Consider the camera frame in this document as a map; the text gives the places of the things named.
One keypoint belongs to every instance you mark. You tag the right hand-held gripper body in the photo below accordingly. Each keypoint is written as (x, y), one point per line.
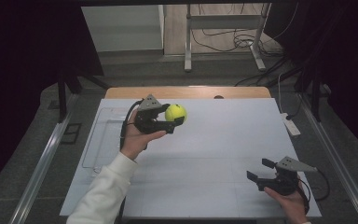
(284, 183)

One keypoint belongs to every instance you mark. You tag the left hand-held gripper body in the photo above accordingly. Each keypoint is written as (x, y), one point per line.
(146, 124)

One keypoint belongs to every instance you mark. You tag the yellow tennis ball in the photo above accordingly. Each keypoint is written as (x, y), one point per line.
(174, 111)

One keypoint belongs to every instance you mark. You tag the clear plastic container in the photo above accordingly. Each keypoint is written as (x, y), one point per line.
(105, 140)

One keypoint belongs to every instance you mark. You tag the person's left hand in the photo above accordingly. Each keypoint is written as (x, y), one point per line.
(135, 141)

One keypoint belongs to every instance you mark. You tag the person's right hand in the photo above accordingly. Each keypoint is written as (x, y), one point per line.
(295, 207)

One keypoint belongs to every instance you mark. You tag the wooden table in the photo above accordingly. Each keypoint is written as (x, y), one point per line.
(183, 92)

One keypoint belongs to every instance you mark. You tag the white table board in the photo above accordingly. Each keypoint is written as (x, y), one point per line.
(214, 140)

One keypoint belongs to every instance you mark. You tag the white power strip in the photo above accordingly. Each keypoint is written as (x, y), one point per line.
(291, 125)

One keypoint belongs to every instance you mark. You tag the black metal stand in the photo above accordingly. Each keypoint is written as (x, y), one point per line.
(315, 93)
(62, 96)

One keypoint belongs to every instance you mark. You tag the white cabinet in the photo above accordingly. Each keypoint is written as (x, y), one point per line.
(121, 28)

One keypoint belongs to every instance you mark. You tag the dark curtain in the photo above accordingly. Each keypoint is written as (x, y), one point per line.
(348, 62)
(18, 77)

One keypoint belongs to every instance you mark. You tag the aluminium rail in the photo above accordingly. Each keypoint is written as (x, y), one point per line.
(332, 149)
(43, 165)

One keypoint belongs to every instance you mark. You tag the white metal desk frame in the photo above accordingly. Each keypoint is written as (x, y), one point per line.
(187, 40)

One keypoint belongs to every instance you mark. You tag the black floor frame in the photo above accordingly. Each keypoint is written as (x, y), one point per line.
(71, 133)

